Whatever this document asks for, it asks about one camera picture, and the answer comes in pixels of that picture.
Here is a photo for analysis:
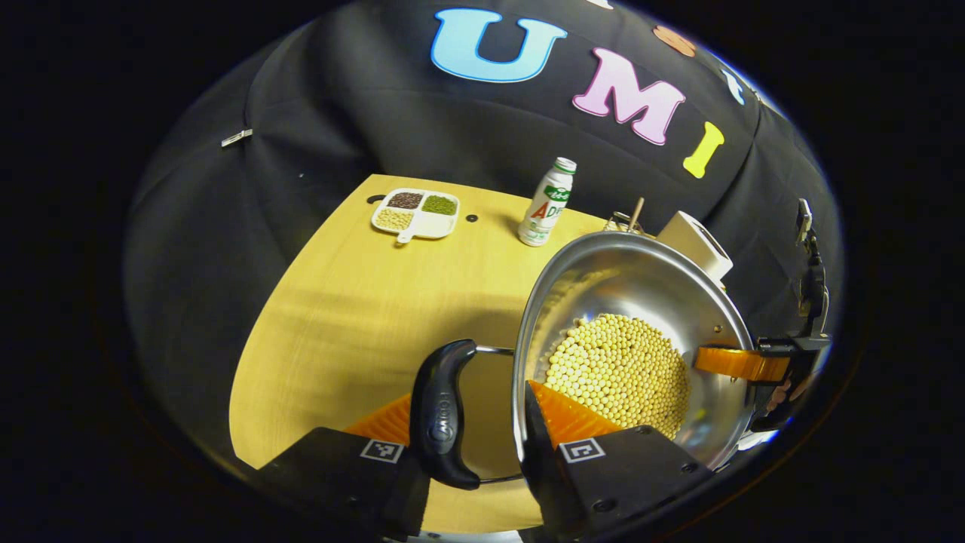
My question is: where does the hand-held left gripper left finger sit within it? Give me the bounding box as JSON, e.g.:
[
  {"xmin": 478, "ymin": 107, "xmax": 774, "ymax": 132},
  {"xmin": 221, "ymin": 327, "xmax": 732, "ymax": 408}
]
[{"xmin": 256, "ymin": 392, "xmax": 432, "ymax": 540}]

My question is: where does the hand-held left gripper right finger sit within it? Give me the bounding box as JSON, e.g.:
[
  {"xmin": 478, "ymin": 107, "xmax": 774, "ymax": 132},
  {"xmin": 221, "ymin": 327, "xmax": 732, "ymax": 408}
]
[{"xmin": 520, "ymin": 379, "xmax": 713, "ymax": 542}]

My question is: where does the pile of yellow soybeans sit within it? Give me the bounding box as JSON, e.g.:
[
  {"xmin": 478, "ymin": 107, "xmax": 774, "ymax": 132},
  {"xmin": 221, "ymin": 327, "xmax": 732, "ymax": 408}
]
[{"xmin": 544, "ymin": 314, "xmax": 692, "ymax": 440}]

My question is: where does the steel pot with black handles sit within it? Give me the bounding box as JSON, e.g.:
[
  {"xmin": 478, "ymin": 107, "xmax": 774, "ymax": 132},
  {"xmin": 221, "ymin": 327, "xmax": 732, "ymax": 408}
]
[{"xmin": 411, "ymin": 230, "xmax": 757, "ymax": 491}]

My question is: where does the white toaster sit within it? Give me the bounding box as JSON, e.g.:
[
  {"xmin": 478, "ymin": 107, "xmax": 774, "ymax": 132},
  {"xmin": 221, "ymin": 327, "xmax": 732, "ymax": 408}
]
[{"xmin": 656, "ymin": 210, "xmax": 734, "ymax": 284}]

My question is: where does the white bottle with green label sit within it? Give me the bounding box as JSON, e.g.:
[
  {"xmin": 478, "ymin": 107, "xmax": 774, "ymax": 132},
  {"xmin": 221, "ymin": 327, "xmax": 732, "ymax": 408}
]
[{"xmin": 517, "ymin": 157, "xmax": 578, "ymax": 247}]

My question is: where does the white divided dish of grains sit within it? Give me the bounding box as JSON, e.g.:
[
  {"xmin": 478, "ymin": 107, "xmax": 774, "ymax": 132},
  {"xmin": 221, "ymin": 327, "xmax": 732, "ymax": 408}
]
[{"xmin": 370, "ymin": 188, "xmax": 461, "ymax": 244}]

